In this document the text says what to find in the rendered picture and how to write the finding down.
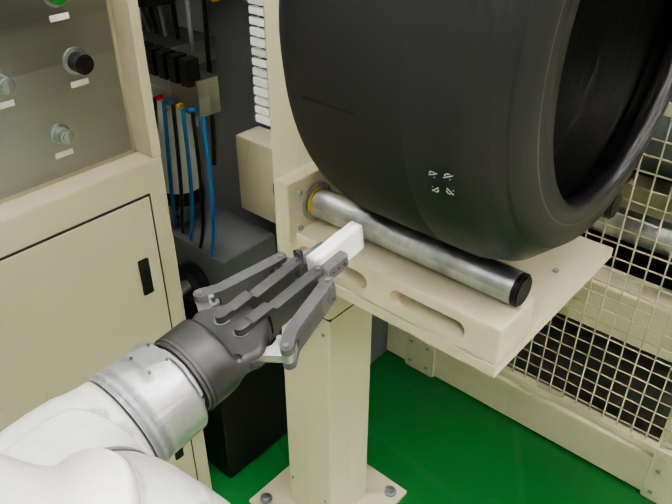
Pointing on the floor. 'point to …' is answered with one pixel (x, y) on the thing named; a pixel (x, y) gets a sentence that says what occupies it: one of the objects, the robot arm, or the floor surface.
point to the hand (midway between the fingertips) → (336, 252)
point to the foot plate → (279, 488)
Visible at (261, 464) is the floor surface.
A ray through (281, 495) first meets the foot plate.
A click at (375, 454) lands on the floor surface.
